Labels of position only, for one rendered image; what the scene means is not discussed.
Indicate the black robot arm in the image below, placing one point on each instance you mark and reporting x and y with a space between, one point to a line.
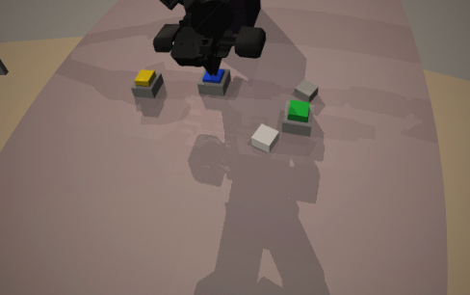
197 42

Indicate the yellow button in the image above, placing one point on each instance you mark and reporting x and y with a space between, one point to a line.
147 84

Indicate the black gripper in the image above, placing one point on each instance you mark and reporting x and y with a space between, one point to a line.
248 44

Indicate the green button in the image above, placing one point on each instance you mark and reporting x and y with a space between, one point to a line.
297 117

